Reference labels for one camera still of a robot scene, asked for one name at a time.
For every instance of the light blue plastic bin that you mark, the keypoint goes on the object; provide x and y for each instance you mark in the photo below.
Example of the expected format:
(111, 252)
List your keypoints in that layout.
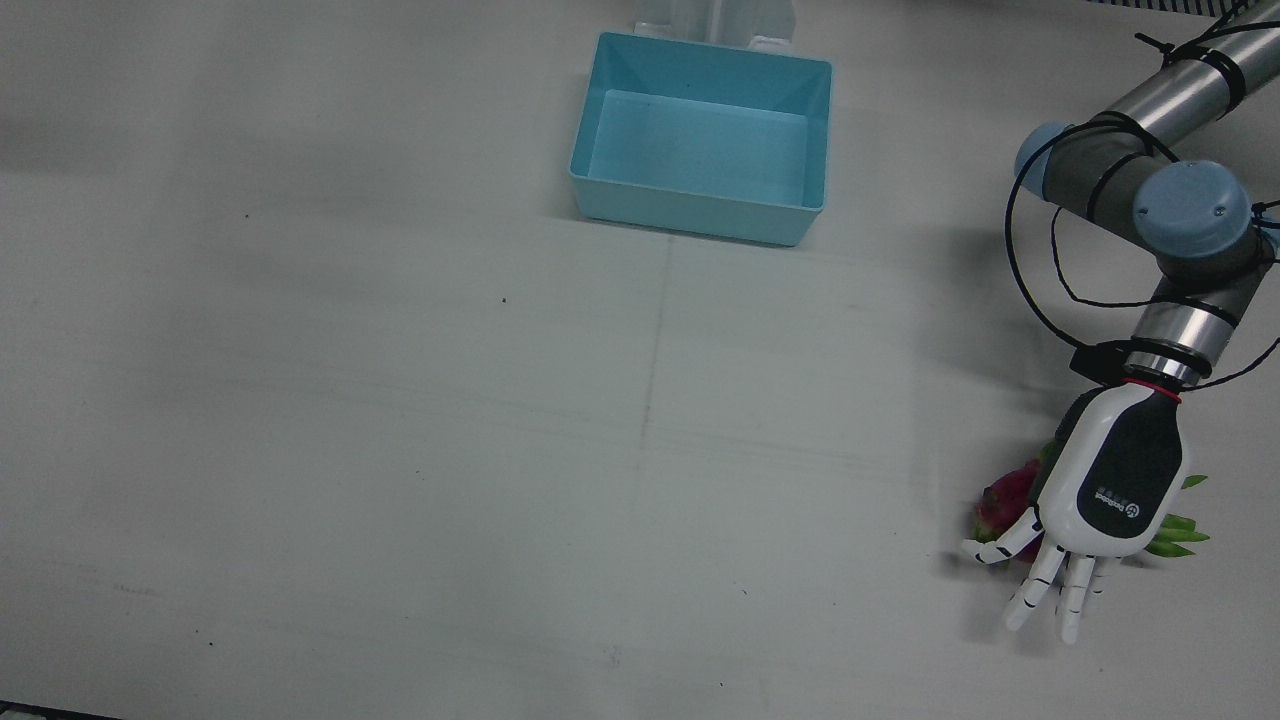
(700, 150)

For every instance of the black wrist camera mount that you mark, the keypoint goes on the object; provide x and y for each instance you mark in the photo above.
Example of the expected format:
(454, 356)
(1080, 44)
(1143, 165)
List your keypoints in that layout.
(1095, 362)

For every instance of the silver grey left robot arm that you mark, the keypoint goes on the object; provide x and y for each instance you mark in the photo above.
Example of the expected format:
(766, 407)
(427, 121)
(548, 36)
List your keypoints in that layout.
(1190, 210)

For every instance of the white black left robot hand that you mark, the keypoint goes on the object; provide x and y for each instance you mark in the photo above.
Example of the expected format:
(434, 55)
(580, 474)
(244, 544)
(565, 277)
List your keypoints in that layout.
(1110, 480)

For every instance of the pink dragon fruit green scales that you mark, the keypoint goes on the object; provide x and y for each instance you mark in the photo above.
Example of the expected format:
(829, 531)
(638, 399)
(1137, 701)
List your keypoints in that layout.
(1005, 500)

